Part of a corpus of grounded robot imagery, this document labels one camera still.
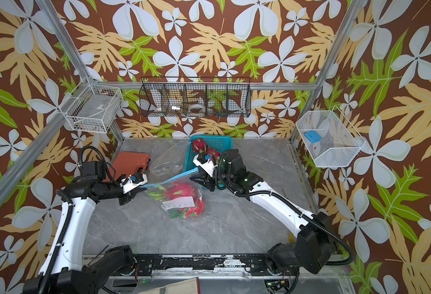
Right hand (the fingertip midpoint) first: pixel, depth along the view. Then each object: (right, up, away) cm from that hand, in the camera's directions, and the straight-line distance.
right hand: (192, 176), depth 71 cm
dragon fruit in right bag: (-7, -7, +5) cm, 11 cm away
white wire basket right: (+62, +16, +12) cm, 66 cm away
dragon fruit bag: (+8, +10, +32) cm, 34 cm away
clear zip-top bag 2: (-3, -1, -3) cm, 4 cm away
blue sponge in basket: (+56, +17, +14) cm, 60 cm away
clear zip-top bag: (-15, +4, +20) cm, 25 cm away
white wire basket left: (-50, +31, +15) cm, 61 cm away
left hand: (-21, -3, +3) cm, 22 cm away
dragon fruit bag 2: (0, +14, +29) cm, 33 cm away
